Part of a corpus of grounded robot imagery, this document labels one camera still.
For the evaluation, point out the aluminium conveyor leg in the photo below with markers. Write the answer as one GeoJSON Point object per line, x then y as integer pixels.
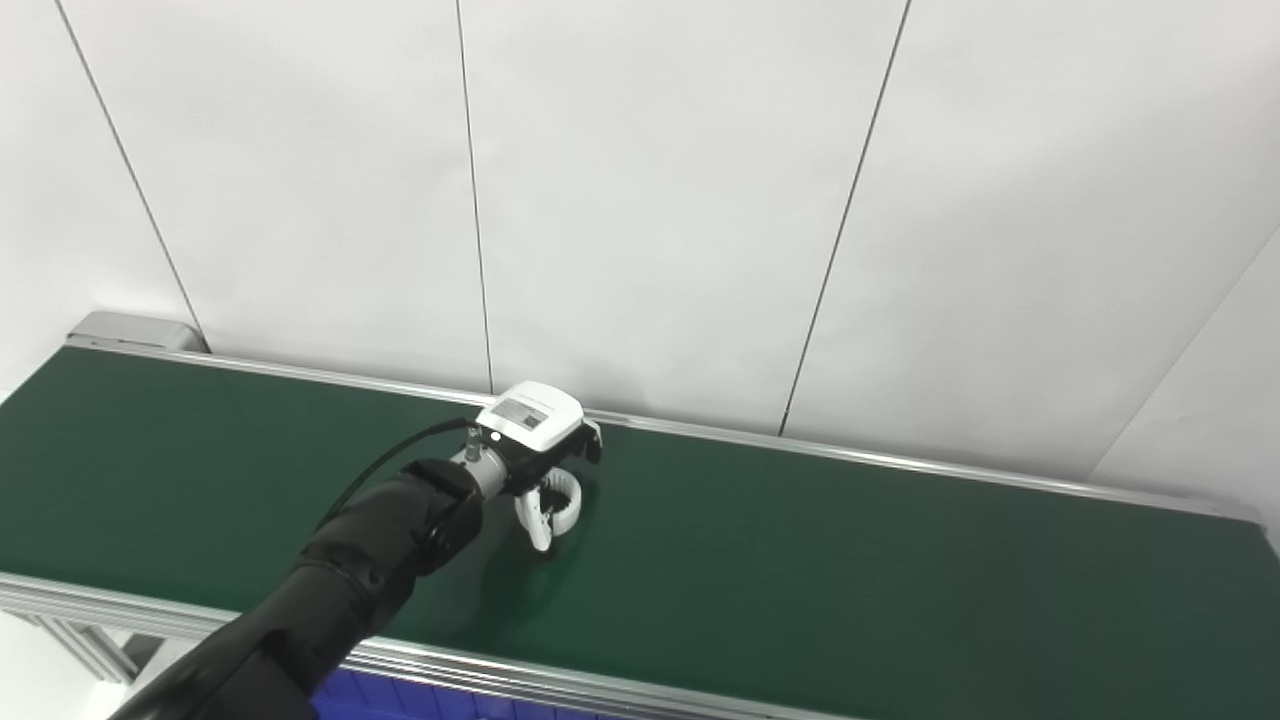
{"type": "Point", "coordinates": [90, 650]}

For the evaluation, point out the green conveyor belt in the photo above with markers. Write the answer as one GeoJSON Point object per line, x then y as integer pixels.
{"type": "Point", "coordinates": [450, 665]}
{"type": "Point", "coordinates": [850, 580]}

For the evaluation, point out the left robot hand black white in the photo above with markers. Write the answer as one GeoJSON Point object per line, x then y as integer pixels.
{"type": "Point", "coordinates": [530, 420]}

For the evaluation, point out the blue bin with white parts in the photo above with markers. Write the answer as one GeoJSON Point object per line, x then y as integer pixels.
{"type": "Point", "coordinates": [380, 695]}

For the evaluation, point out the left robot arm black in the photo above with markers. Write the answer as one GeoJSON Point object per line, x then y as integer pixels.
{"type": "Point", "coordinates": [350, 580]}

